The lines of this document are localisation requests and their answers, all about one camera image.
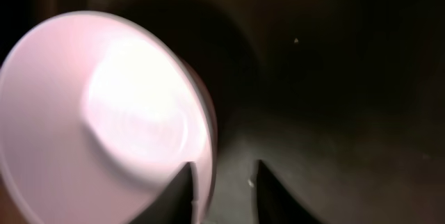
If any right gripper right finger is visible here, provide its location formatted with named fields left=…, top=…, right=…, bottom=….
left=256, top=160, right=321, bottom=224

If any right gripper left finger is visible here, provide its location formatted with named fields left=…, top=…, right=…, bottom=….
left=130, top=163, right=193, bottom=224

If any white bowl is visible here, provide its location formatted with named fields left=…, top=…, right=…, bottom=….
left=1, top=11, right=218, bottom=223

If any dark brown serving tray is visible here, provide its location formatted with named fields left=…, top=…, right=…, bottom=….
left=31, top=0, right=445, bottom=224

